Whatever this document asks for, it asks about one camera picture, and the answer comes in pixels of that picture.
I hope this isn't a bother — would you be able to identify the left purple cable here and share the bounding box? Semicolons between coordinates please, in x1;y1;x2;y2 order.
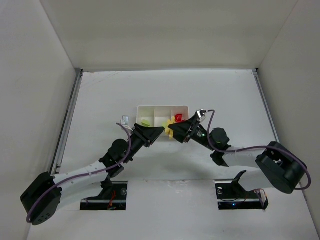
26;122;133;223

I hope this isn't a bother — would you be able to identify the yellow lego piece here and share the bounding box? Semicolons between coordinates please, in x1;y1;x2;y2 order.
164;116;175;140

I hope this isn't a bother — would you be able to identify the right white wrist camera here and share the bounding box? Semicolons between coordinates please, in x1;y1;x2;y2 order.
195;109;208;123

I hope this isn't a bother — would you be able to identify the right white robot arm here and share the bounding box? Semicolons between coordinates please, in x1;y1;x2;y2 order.
168;115;311;194

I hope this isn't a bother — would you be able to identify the left aluminium rail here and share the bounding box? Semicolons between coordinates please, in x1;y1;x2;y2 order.
48;68;84;175

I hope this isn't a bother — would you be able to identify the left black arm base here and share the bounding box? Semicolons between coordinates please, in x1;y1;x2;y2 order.
80;181;128;211

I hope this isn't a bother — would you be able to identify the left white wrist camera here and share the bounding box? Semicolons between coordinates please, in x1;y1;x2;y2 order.
120;115;132;131

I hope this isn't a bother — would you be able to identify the right aluminium rail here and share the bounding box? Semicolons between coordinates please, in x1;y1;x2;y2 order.
252;67;292;179

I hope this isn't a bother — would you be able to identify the white three-compartment container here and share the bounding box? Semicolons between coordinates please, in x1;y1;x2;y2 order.
136;105;189;141

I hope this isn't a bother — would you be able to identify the red round lego piece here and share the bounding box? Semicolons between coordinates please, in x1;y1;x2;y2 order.
174;113;185;123

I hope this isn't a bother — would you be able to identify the purple cable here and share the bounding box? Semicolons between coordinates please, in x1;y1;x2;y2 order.
26;122;133;223
204;109;312;191

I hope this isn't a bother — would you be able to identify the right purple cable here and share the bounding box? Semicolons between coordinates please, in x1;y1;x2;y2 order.
204;109;312;191

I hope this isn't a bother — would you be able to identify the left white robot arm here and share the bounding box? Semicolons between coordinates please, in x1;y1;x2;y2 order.
20;123;165;226

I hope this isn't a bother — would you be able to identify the aluminium rail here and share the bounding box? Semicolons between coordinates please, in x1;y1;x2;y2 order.
252;67;292;179
48;68;84;175

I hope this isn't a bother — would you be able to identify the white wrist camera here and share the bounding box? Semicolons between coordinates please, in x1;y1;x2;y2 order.
195;109;208;123
120;115;132;131

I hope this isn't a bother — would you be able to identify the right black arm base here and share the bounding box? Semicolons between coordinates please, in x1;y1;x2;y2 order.
215;170;269;211

